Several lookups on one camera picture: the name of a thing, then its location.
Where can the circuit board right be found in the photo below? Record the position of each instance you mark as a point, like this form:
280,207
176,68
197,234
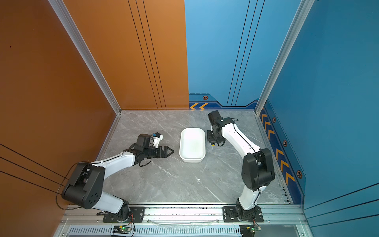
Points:
249,230

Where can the aluminium corner post right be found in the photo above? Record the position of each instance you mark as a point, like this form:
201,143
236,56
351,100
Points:
292,34

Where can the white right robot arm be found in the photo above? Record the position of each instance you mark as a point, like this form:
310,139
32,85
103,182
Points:
257,170

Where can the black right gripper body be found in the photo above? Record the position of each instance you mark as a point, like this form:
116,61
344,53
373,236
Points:
211,137

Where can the white rectangular bin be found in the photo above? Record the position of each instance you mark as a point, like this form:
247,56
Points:
192,145

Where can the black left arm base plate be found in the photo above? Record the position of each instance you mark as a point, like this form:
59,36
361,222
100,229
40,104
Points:
135,214

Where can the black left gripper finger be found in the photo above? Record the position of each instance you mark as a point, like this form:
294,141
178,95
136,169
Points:
168,149
167,154

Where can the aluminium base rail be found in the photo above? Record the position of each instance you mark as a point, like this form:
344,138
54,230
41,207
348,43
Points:
187,220

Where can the aluminium corner post left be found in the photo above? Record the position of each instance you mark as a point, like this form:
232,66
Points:
69,25

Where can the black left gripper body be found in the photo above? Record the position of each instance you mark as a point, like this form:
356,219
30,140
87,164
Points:
154,153

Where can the green circuit board left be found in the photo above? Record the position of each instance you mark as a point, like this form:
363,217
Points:
122,231

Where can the aluminium corner post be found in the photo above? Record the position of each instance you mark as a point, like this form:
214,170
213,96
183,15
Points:
69,25
292,34

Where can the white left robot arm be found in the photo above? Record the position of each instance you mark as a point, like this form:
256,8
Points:
85,186

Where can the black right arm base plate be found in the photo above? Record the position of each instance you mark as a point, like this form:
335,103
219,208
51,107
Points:
238,214

